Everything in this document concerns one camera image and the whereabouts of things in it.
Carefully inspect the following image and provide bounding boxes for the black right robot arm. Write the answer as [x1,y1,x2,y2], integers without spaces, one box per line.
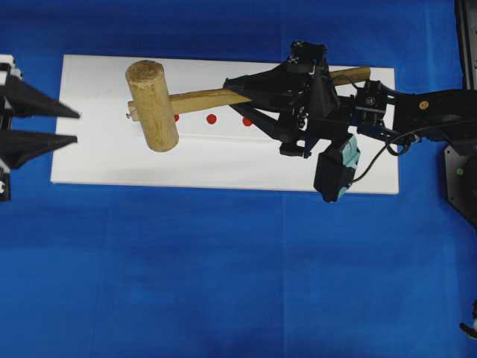
[224,41,476,158]

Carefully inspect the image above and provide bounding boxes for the black clamp bottom right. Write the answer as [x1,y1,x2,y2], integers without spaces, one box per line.
[459,300,477,340]

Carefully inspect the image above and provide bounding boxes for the large white base board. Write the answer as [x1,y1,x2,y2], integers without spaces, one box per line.
[51,54,399,195]

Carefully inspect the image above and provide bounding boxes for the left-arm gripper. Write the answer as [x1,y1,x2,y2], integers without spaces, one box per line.
[0,54,80,170]

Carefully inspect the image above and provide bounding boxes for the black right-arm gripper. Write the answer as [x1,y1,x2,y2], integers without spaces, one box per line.
[223,41,352,158]

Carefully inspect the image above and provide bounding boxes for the black camera cable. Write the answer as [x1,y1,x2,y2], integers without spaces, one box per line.
[346,126,422,187]

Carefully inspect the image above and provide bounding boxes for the small white marked block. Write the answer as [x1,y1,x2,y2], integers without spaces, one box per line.
[175,106,271,142]

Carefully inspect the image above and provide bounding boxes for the wooden mallet hammer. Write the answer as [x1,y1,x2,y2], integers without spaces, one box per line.
[126,60,370,152]

